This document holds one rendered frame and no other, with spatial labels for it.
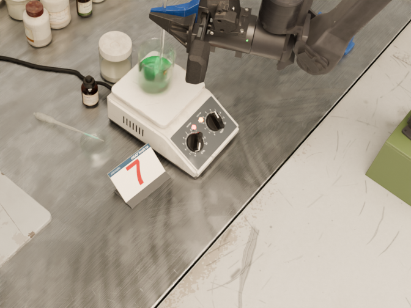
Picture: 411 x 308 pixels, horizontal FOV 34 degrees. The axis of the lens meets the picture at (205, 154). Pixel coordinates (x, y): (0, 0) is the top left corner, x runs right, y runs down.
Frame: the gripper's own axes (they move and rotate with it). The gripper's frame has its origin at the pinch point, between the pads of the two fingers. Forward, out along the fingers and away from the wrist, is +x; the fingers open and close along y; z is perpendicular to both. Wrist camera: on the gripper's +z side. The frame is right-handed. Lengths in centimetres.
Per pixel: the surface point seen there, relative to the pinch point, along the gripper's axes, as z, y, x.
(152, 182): -25.4, 13.9, -1.0
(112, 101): -19.2, 3.5, 8.7
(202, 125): -20.4, 3.7, -7.1
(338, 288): -26.0, 25.2, -34.2
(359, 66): -26.1, -22.0, -34.6
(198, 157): -22.1, 9.2, -7.7
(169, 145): -20.0, 9.2, -2.6
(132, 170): -23.0, 13.8, 2.5
